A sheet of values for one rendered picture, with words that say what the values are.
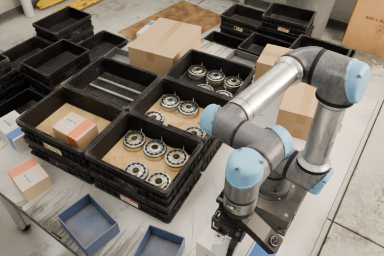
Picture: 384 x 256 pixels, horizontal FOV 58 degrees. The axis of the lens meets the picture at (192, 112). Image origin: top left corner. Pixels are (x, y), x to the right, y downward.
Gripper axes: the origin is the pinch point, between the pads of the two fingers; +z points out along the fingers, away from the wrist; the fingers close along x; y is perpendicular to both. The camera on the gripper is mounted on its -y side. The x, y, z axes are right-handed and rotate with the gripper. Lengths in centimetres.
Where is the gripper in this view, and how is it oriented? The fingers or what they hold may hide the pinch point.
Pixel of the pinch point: (239, 248)
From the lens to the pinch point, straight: 100.7
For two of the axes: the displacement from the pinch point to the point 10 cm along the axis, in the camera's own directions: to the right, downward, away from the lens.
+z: 0.1, 7.4, 6.7
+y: -8.3, -3.8, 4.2
